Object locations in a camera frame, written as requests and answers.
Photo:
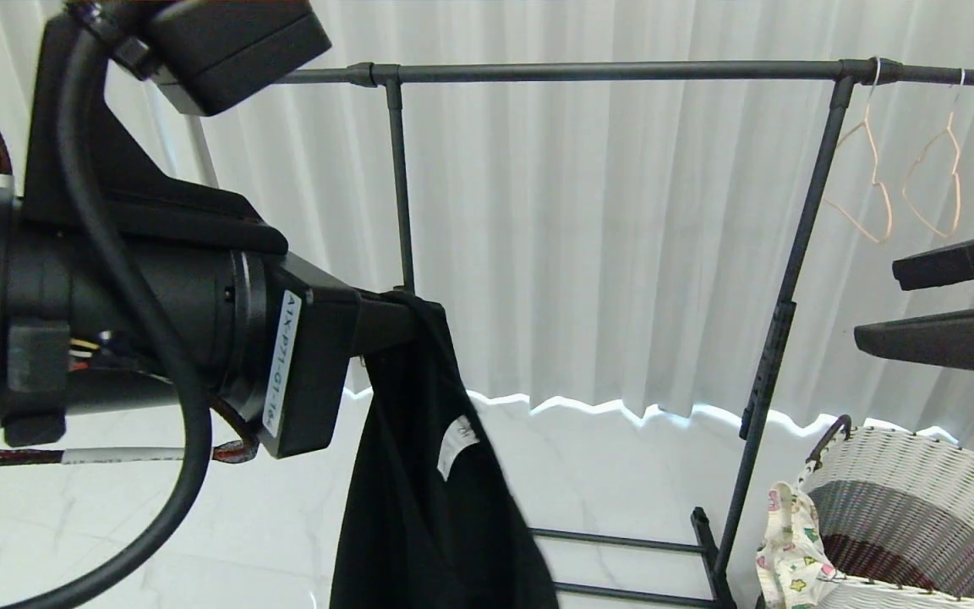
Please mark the white laundry basket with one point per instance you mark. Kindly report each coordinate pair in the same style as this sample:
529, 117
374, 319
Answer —
918, 457

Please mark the pink clothes hanger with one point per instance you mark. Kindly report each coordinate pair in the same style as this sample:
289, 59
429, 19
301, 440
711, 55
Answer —
855, 222
957, 194

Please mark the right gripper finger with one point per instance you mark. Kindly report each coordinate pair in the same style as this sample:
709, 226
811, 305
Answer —
969, 262
960, 338

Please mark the white curtain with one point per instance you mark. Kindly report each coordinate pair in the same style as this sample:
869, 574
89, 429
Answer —
580, 211

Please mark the black clothes rack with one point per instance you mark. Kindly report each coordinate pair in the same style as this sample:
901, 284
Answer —
622, 71

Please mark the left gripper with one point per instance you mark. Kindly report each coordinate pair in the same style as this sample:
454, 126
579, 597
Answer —
157, 321

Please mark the black t-shirt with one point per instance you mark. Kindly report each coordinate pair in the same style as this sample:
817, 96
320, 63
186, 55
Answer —
428, 524

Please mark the cream printed garment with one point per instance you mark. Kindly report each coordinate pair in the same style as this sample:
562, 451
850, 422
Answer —
791, 541

